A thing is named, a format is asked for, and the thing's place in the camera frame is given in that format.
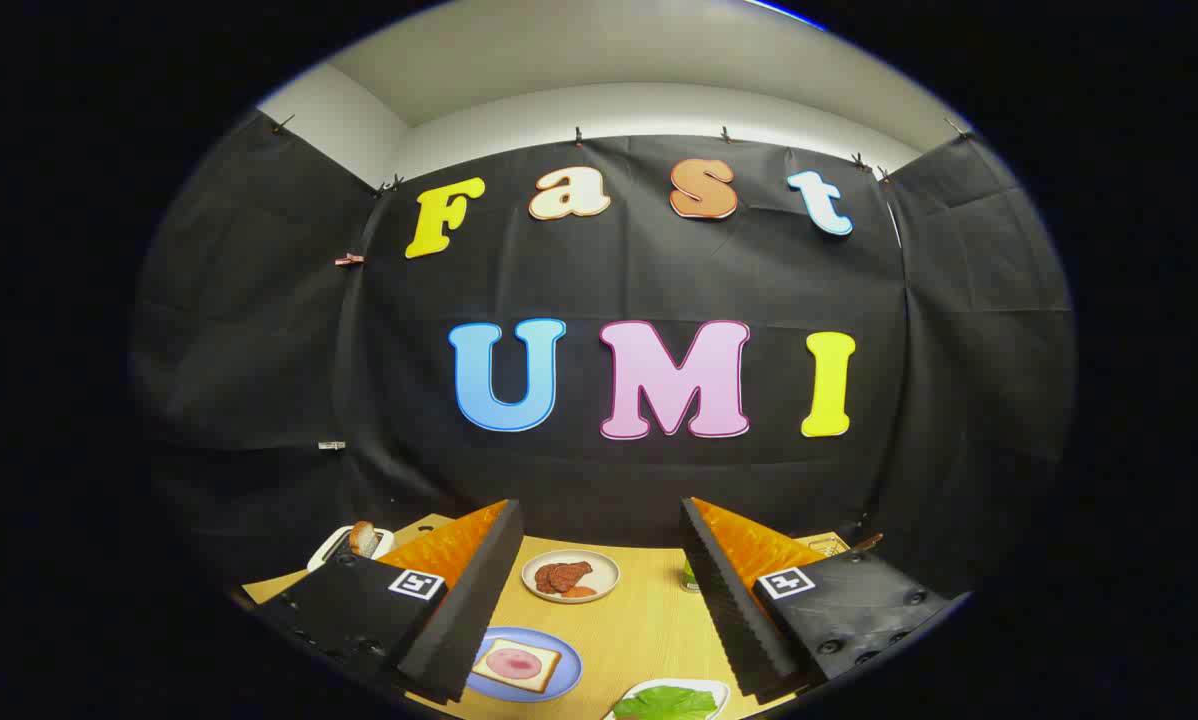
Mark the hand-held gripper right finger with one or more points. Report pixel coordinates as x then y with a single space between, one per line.
734 620

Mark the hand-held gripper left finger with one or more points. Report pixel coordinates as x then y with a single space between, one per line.
469 610

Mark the green lettuce leaf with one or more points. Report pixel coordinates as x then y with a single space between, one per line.
664 704

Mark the toasted bread slice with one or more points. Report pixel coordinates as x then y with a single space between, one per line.
363 538

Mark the green label clear bottle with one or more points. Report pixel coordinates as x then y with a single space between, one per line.
690 578

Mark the white bread slice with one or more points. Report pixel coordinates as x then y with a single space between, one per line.
482 671

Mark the pink ham slice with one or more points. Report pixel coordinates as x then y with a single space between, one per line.
514 663

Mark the white oval plate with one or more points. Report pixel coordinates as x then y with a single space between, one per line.
716 690

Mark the brown meat slice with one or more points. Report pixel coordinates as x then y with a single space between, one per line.
543 578
574 574

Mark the blue round plate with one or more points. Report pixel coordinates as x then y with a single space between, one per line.
564 668

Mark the orange tomato slice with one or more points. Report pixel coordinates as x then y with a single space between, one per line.
579 592

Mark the white round plate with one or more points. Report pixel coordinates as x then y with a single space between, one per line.
599 570

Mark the white toaster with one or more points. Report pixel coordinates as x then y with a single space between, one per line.
324 555

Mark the black backdrop cloth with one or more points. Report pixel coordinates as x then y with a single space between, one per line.
639 270

